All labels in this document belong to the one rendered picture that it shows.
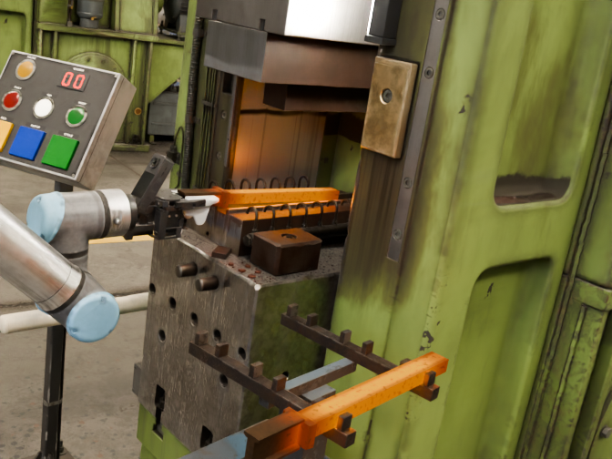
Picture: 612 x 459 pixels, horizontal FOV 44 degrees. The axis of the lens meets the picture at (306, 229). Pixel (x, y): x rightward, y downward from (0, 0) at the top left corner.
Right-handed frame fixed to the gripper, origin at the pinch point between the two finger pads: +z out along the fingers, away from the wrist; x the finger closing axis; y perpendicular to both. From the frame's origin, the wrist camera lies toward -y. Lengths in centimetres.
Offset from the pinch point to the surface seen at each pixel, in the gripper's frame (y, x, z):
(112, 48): 26, -441, 205
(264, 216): 3.3, 6.3, 9.6
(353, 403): 9, 64, -18
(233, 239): 8.2, 5.5, 2.9
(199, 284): 15.0, 9.6, -7.2
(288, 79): -25.4, 7.4, 9.8
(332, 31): -35.8, 12.3, 15.1
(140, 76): 46, -435, 229
